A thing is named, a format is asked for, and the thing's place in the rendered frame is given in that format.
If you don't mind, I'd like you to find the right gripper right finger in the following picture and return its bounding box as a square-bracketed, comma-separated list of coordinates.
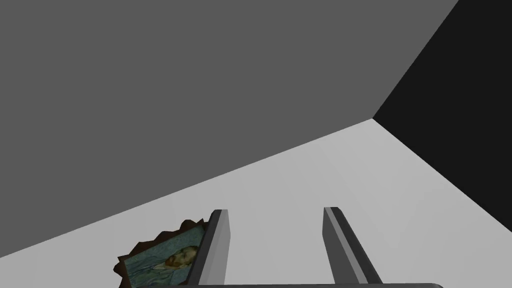
[322, 206, 383, 286]

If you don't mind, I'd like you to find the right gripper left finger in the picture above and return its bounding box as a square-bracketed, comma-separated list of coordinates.
[187, 208, 232, 287]

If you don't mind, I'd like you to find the framed portrait painting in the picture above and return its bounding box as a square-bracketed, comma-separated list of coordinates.
[113, 217, 210, 288]

